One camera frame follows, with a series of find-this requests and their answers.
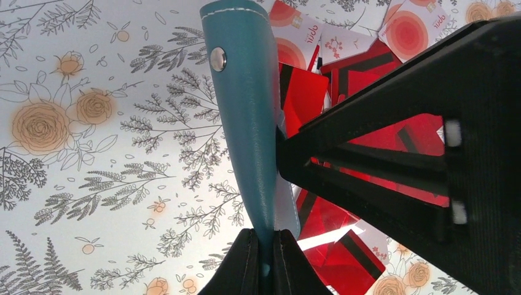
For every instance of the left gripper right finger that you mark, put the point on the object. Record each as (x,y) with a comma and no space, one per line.
(292,272)

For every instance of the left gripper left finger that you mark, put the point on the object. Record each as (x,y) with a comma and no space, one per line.
(238,273)

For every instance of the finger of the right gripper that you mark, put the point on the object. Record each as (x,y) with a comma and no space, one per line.
(460,210)

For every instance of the teal card holder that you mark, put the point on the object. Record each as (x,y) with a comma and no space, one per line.
(244,66)

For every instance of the pile of red cards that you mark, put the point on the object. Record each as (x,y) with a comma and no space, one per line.
(316,158)

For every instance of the white red-circle card right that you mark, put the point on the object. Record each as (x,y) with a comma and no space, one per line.
(410,27)

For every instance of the white red-circle card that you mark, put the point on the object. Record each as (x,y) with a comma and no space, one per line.
(297,36)
(410,27)

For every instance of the white red-circle card left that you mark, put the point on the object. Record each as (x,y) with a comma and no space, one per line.
(297,36)

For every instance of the floral table mat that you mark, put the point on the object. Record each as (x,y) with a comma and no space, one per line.
(116,177)

